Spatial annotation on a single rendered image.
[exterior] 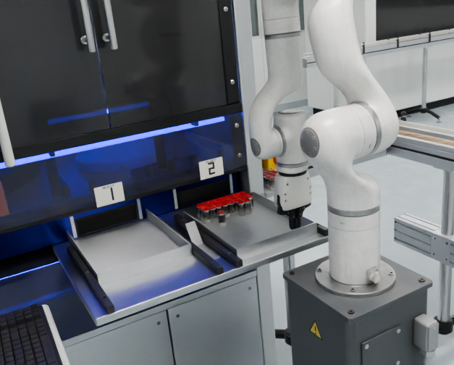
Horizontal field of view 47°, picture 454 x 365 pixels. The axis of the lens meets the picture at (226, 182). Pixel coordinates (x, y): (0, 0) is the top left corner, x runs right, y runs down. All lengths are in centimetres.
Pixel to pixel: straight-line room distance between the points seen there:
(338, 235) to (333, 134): 26
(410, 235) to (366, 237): 118
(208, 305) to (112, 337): 34
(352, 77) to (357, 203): 27
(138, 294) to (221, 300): 63
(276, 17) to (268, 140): 29
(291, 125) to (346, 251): 34
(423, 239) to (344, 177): 126
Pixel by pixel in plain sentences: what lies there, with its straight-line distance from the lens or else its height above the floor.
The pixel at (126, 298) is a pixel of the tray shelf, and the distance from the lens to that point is 130.
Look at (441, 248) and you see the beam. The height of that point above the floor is 49.
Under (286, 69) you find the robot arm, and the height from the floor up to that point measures 135.
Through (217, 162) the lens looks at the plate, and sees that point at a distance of 169.
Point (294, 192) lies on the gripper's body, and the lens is 140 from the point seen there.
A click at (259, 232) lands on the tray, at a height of 88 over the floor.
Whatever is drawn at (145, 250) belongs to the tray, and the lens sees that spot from 150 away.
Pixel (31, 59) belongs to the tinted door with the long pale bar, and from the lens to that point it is 148.
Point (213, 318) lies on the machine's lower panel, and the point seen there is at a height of 48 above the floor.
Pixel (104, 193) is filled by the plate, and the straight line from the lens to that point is 157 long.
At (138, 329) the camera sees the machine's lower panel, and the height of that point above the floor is 55.
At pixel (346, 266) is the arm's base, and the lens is 125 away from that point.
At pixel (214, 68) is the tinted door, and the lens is 165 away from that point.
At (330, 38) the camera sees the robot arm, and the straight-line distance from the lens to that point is 115.
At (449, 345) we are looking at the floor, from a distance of 260.
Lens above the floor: 152
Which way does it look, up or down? 19 degrees down
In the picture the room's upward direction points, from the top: 6 degrees counter-clockwise
